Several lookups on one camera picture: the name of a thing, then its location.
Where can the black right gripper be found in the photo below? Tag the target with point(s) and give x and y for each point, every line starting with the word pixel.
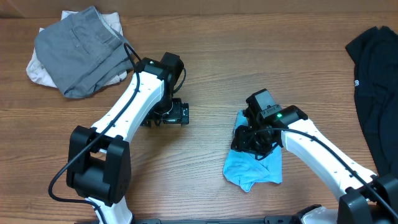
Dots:
pixel 242 145

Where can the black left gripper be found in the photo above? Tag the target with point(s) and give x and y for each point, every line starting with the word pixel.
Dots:
pixel 180 114

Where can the light blue printed t-shirt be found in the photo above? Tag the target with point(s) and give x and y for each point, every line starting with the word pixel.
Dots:
pixel 244 170

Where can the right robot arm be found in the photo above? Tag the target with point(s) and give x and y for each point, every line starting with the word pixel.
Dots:
pixel 363 196

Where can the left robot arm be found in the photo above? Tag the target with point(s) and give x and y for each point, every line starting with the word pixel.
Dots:
pixel 99 156

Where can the grey folded trousers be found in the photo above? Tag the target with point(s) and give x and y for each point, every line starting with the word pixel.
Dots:
pixel 81 53

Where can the black t-shirt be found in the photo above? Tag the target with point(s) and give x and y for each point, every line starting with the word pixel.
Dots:
pixel 374 53

